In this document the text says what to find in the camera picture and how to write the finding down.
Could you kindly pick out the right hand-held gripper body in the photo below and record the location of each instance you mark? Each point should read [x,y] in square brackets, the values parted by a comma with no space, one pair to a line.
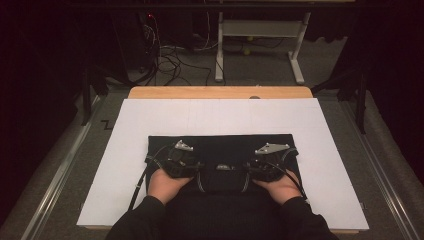
[268,165]

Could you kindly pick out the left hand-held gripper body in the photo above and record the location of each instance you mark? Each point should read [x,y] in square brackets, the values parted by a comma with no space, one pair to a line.
[181,163]

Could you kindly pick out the black knit vest grey trim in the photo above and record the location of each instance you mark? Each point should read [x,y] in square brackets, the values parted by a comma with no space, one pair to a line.
[220,150]

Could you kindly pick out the person's left hand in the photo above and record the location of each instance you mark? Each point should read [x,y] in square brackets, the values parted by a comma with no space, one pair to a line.
[165,186]

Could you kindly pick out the white paper sheet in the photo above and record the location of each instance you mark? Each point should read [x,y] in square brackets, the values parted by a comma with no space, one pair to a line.
[213,116]

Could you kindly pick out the wooden table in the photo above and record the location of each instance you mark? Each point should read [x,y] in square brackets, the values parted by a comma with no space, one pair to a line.
[186,92]

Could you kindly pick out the black stand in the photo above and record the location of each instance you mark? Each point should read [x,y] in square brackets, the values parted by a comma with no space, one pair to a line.
[360,100]
[87,96]

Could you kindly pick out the yellow tennis ball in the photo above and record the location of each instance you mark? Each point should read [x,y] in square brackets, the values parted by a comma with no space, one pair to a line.
[250,38]
[246,52]

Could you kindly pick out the dark computer tower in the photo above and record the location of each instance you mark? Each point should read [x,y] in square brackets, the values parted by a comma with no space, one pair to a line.
[133,40]

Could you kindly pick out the aluminium floor rail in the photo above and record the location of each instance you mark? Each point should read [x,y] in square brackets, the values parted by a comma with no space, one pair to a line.
[56,180]
[380,173]

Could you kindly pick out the white metal desk frame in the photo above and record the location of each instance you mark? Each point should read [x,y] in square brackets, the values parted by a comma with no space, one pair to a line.
[260,28]

